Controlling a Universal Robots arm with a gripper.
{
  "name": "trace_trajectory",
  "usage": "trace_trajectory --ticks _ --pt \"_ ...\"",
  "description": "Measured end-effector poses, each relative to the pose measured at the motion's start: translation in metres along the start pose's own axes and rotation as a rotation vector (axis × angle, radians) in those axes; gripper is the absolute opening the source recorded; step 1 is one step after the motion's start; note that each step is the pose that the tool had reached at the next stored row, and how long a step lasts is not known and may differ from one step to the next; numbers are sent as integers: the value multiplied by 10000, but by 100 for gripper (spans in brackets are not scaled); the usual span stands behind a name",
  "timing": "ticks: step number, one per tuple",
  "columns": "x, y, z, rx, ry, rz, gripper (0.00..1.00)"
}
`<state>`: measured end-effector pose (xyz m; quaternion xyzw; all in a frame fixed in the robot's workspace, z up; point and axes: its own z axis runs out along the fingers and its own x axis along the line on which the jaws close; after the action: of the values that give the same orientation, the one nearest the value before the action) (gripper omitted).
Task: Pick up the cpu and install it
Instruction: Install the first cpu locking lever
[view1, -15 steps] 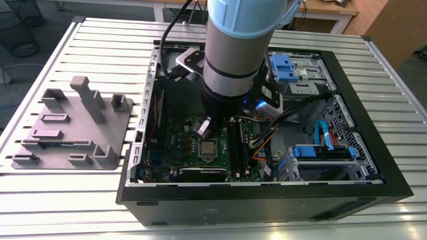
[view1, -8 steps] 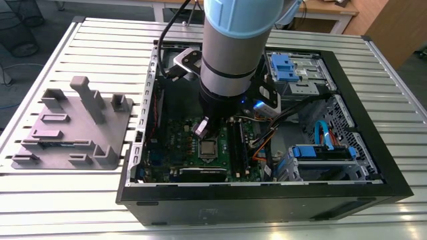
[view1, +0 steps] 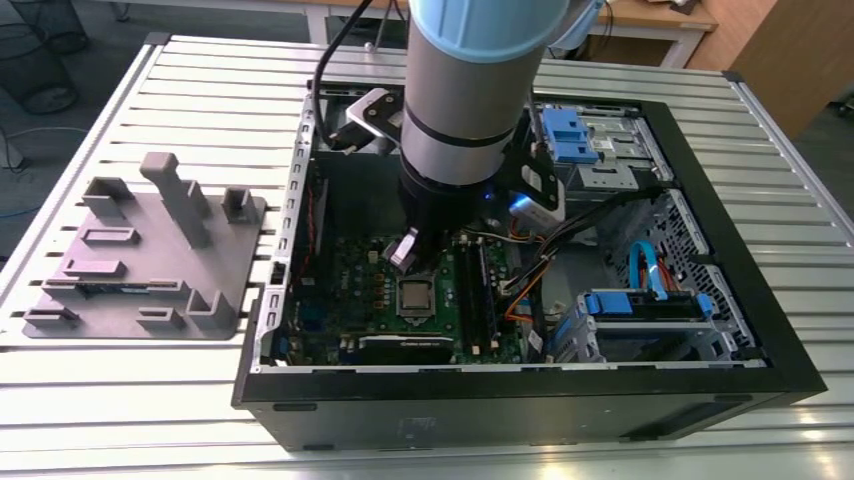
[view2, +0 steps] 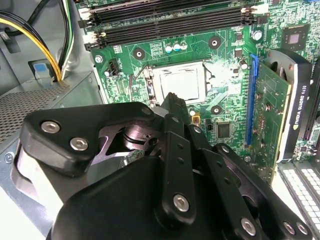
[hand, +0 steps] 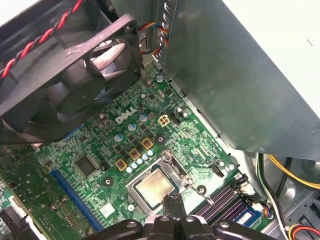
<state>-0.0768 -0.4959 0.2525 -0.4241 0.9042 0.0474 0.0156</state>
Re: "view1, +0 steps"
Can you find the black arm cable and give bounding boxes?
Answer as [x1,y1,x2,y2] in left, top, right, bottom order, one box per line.
[312,0,376,157]

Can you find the CPU socket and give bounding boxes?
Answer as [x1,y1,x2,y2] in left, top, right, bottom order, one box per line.
[393,275,441,322]

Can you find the silver square wrist camera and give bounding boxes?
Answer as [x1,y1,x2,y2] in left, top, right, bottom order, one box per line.
[342,87,405,153]

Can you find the black mesh bin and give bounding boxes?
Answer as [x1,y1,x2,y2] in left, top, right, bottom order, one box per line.
[25,0,91,55]
[0,27,75,116]

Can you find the green RAM stick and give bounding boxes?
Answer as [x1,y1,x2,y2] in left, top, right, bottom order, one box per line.
[75,283,152,297]

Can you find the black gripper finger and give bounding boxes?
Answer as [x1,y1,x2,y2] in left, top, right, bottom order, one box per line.
[385,227,429,276]

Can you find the white desk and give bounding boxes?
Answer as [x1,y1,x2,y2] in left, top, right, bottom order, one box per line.
[78,0,408,46]

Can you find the hard disk in blue carrier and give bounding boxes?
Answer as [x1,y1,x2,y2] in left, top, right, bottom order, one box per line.
[583,292,712,322]

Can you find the black wire bundle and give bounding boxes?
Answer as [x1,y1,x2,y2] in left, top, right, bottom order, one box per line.
[496,187,668,301]

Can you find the green motherboard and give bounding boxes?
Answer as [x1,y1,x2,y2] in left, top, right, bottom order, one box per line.
[285,219,528,364]

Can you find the blue drive bay latch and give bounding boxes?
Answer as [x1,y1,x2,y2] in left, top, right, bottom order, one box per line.
[542,107,589,145]
[557,141,600,165]

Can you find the grey parts rack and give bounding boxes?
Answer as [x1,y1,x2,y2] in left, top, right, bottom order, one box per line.
[19,152,269,341]

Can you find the black PC case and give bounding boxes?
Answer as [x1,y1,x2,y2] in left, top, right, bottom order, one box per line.
[229,78,828,454]

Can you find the silver camera in black mount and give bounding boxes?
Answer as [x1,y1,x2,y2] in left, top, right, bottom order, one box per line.
[505,143,569,231]

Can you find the brown wooden cabinet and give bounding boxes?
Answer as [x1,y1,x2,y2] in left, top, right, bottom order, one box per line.
[685,0,854,141]

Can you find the black graphics card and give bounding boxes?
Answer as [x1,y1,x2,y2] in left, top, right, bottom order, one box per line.
[356,333,456,365]

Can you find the metal disk cage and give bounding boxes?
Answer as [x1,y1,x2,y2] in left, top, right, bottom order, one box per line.
[549,288,765,365]

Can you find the wooden desk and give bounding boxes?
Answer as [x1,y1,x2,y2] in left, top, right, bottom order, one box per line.
[585,0,720,69]

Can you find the empty blue disk carrier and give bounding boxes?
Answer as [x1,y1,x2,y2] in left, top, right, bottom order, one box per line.
[546,302,583,364]

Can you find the grey power supply unit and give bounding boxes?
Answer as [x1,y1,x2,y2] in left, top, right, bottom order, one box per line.
[310,97,405,231]

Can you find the blue flat wire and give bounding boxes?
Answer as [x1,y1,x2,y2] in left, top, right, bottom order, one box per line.
[627,238,672,302]

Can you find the metal drive cage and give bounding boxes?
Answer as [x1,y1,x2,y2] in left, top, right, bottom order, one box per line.
[525,104,675,216]

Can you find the orange wire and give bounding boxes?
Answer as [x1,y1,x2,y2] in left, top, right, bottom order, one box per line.
[502,293,536,324]

